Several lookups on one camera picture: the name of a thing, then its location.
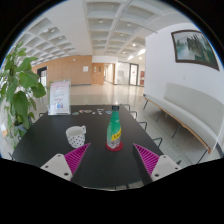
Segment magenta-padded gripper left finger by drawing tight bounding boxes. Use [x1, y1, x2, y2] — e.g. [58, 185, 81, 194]
[39, 142, 93, 186]

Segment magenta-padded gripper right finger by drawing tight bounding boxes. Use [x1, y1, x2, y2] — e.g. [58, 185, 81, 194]
[132, 143, 183, 186]

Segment green plastic drink bottle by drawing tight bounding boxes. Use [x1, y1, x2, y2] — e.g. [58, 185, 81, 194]
[106, 105, 122, 150]

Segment white polka-dot mug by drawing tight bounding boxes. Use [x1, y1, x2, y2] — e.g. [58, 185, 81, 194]
[65, 125, 87, 149]

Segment black metal chairs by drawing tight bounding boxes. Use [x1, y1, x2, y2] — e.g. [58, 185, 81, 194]
[121, 103, 164, 149]

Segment long white bench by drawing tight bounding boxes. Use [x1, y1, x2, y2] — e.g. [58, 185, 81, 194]
[142, 82, 224, 155]

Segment clear acrylic sign stand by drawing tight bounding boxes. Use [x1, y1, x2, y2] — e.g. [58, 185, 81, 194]
[47, 79, 72, 116]

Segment green leafy potted plant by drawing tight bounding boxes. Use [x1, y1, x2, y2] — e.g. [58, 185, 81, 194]
[0, 41, 47, 149]

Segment brown wooden door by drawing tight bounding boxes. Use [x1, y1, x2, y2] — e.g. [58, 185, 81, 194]
[92, 63, 105, 85]

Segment framed landscape painting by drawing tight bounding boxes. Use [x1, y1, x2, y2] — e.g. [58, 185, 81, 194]
[170, 29, 221, 72]

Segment recessed ceiling lights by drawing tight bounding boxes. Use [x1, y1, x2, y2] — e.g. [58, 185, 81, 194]
[98, 19, 148, 62]

